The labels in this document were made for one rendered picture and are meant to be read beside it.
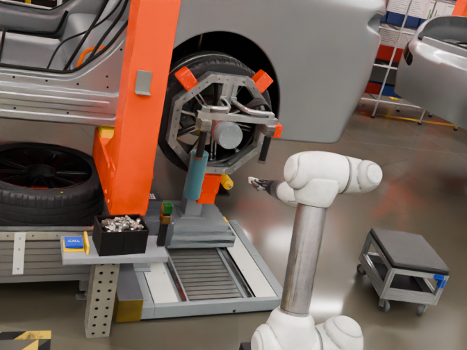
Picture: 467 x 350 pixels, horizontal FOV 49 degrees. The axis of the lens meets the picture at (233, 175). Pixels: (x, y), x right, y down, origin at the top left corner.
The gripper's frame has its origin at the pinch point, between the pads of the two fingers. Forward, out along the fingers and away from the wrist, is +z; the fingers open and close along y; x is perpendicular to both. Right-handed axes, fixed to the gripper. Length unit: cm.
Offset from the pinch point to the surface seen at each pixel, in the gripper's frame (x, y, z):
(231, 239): -45, 9, 41
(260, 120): 29.6, 6.1, 0.1
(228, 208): -48, 42, 103
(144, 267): -44, -50, 34
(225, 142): 19.5, -8.5, 10.4
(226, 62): 58, 2, 22
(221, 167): 2.8, -1.5, 29.2
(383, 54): 45, 411, 299
